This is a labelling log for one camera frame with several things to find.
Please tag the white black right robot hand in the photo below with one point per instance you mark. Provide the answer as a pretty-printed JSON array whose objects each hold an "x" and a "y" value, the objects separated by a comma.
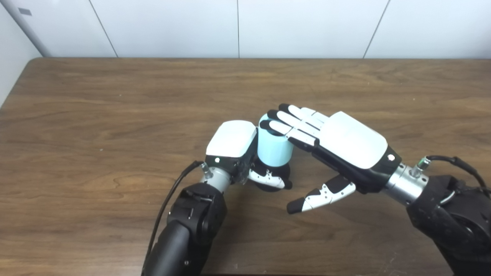
[{"x": 353, "y": 138}]

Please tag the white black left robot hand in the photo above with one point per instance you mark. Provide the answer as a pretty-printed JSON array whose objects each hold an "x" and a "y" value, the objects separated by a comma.
[{"x": 232, "y": 140}]

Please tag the black flared nozzle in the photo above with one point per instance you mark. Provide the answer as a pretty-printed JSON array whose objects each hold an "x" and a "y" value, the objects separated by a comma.
[{"x": 278, "y": 171}]

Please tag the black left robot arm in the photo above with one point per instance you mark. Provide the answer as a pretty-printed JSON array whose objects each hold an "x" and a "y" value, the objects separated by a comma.
[{"x": 191, "y": 218}]

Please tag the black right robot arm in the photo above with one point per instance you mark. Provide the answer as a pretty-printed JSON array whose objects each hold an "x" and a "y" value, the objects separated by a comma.
[{"x": 441, "y": 214}]

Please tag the grey wall corner post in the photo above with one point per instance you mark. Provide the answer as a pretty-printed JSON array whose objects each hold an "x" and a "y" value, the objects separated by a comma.
[{"x": 27, "y": 30}]

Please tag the small grey wall label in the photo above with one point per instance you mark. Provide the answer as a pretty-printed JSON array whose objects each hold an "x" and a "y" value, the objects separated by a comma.
[{"x": 25, "y": 11}]

